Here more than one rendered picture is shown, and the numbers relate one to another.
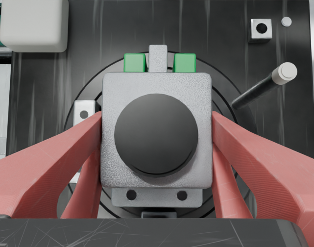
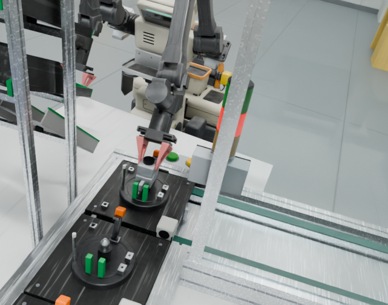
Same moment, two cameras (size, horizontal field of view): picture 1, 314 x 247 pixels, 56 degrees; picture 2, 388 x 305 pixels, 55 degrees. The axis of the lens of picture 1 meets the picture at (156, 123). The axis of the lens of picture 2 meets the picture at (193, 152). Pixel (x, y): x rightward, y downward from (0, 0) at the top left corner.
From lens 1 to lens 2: 0.93 m
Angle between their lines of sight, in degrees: 62
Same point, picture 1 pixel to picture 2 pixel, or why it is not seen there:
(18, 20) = (170, 222)
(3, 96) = (189, 235)
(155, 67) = (142, 182)
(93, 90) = (157, 203)
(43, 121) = (173, 207)
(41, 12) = (164, 221)
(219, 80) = (124, 195)
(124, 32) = (142, 218)
